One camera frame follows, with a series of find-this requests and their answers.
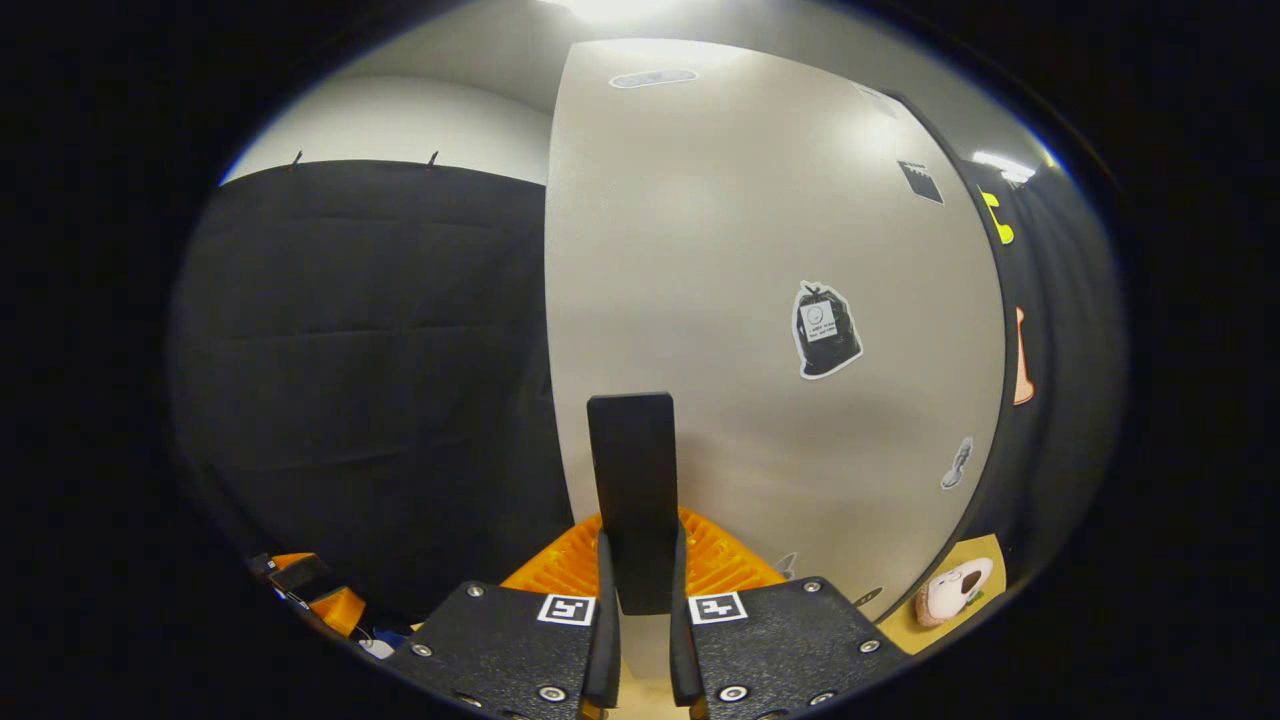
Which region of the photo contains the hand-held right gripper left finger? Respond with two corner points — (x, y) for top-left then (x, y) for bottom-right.
(385, 512), (623, 720)

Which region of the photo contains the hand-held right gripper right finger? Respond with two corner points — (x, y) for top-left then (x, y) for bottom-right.
(668, 508), (911, 720)

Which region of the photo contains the black door handle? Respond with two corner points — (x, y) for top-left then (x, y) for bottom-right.
(586, 392), (681, 616)

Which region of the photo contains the grey cabinet door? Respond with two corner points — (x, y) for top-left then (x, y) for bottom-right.
(543, 38), (1007, 681)

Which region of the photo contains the black backdrop cloth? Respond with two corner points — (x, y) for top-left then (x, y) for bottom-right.
(170, 95), (1131, 626)

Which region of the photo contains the pink plush slipper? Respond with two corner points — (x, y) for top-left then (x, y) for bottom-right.
(915, 557), (996, 629)

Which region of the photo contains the ceiling light panel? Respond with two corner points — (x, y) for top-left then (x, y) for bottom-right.
(560, 0), (691, 23)
(975, 150), (1038, 186)

